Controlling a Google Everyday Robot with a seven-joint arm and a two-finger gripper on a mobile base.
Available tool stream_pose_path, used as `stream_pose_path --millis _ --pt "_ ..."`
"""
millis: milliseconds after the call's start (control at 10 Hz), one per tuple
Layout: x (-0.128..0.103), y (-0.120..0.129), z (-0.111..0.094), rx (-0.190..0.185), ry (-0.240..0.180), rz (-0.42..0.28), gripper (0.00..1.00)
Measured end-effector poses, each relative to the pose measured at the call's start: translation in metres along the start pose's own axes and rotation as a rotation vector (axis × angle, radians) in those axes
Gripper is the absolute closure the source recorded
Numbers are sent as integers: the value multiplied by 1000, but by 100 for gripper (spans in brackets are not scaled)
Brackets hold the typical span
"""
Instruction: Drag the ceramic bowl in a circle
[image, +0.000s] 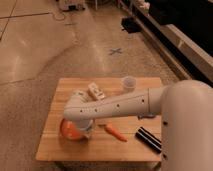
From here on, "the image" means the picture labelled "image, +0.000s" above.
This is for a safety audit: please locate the orange ceramic bowl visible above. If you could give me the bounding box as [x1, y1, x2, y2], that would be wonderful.
[60, 119, 86, 140]

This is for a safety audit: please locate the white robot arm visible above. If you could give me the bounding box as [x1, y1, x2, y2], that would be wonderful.
[63, 80, 213, 171]

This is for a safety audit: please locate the orange carrot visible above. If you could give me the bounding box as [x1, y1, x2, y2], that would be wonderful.
[105, 124, 127, 142]

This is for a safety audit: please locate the small white carton box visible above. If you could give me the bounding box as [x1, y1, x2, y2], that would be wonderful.
[88, 82, 105, 100]

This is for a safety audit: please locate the wooden table top board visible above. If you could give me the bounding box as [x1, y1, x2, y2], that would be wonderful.
[36, 77, 161, 162]

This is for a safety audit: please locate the small blue grey object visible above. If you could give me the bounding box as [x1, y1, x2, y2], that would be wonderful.
[137, 114, 156, 120]

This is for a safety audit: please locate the black box on floor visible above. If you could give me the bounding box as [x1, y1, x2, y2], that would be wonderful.
[121, 17, 141, 33]

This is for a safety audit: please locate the white machine on floor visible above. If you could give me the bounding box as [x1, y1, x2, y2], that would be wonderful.
[58, 0, 85, 11]

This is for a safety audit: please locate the long shelf bench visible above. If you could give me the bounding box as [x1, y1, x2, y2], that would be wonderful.
[117, 0, 213, 85]

